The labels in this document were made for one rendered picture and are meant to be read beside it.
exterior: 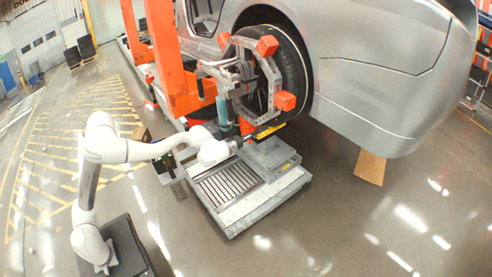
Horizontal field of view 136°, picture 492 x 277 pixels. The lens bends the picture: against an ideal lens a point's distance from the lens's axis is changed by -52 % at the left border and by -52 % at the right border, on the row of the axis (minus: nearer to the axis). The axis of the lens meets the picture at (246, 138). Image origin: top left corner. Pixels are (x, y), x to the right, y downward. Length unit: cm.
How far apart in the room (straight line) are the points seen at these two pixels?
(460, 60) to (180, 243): 182
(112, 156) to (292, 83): 88
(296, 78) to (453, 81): 74
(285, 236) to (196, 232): 63
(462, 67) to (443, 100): 16
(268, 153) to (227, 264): 89
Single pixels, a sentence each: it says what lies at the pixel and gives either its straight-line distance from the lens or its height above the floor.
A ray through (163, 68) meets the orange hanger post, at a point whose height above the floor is 94.
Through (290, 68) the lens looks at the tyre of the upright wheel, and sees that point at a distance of 106.
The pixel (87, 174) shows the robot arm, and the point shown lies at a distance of 108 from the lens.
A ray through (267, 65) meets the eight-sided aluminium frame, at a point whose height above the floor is 102.
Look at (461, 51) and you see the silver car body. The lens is 89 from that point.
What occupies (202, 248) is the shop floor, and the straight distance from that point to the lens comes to 150.
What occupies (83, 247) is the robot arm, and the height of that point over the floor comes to 57.
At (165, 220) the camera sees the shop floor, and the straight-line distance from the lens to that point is 169.
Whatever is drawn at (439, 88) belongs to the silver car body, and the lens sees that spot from 88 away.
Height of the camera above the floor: 138
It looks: 40 degrees down
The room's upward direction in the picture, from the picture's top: 4 degrees counter-clockwise
